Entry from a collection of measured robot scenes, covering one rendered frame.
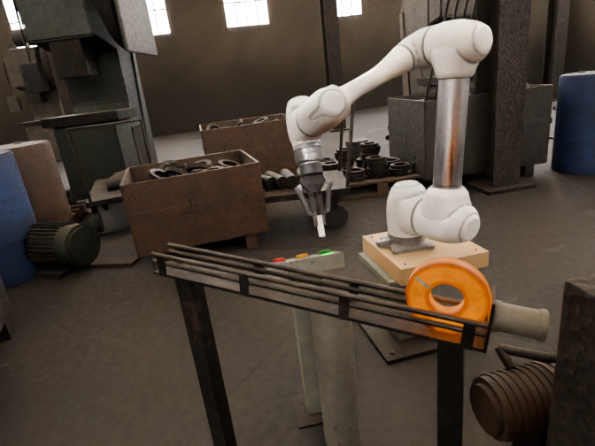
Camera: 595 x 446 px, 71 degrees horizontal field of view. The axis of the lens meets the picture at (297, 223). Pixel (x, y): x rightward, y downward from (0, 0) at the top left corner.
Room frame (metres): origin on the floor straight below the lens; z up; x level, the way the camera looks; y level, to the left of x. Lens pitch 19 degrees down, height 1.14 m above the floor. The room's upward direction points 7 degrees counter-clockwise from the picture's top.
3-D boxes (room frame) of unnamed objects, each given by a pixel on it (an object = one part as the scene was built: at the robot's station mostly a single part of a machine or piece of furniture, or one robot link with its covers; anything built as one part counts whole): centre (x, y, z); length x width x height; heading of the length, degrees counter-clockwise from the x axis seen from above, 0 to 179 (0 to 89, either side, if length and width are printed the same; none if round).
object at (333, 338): (1.06, -0.07, 0.26); 0.12 x 0.12 x 0.52
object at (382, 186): (4.16, -0.81, 0.22); 1.20 x 0.81 x 0.44; 93
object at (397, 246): (1.62, -0.43, 0.45); 0.22 x 0.18 x 0.06; 97
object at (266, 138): (4.78, 0.44, 0.38); 1.03 x 0.83 x 0.75; 101
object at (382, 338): (1.63, -0.45, 0.16); 0.40 x 0.40 x 0.31; 12
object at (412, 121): (4.20, -1.77, 0.43); 1.23 x 0.93 x 0.87; 96
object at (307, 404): (1.21, 0.00, 0.31); 0.24 x 0.16 x 0.62; 98
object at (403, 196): (1.62, -0.46, 0.59); 0.18 x 0.16 x 0.22; 29
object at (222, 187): (3.07, 0.75, 0.33); 0.93 x 0.73 x 0.66; 105
